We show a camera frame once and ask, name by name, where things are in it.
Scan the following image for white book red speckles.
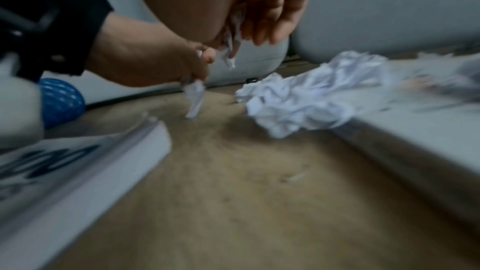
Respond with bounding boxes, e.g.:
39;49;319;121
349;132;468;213
331;55;480;234

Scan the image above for small paper piece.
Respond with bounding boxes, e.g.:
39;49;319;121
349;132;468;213
180;77;207;120
218;10;245;71

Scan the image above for person's left hand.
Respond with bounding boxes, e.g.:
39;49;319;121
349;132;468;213
85;10;218;88

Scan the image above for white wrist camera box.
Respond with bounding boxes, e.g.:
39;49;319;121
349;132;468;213
0;52;46;151

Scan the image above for white book portrait grid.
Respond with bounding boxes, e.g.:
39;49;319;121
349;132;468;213
0;115;174;270

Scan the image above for blue mesh pen holder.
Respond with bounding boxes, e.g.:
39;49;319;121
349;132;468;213
36;77;88;130

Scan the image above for pile of paper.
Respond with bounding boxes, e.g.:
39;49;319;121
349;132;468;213
235;50;480;140

